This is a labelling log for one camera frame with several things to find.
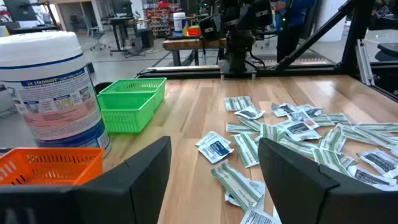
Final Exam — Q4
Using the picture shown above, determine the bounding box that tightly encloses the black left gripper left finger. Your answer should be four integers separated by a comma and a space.
0, 136, 172, 224

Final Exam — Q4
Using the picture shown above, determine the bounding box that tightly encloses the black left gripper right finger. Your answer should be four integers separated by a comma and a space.
257, 138, 398, 224

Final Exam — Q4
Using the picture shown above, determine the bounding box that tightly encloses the shelf with supplies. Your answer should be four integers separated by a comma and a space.
144, 1, 172, 38

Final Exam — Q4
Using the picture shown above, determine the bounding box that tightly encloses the orange plastic basket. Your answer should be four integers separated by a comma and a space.
0, 147, 104, 187

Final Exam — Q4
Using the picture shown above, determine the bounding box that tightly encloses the white packet with red print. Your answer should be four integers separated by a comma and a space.
287, 110, 320, 130

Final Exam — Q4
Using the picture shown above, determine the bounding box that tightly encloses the green plastic basket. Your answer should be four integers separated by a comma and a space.
96, 91, 157, 134
99, 77, 167, 110

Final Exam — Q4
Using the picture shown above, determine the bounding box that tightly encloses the white wipes canister blue label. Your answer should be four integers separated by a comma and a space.
0, 30, 111, 156
172, 12, 187, 37

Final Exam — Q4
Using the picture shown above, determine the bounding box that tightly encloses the grey office chair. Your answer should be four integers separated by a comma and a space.
82, 15, 110, 51

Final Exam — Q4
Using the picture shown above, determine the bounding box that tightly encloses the person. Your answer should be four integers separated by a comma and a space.
273, 0, 317, 63

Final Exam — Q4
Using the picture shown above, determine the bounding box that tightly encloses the wooden workbench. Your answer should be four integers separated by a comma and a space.
162, 37, 228, 67

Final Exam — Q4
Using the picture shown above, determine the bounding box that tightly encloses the black desk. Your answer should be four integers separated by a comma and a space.
101, 15, 147, 58

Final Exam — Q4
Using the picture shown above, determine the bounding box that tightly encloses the black background monitor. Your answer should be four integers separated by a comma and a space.
2, 0, 38, 21
111, 0, 134, 16

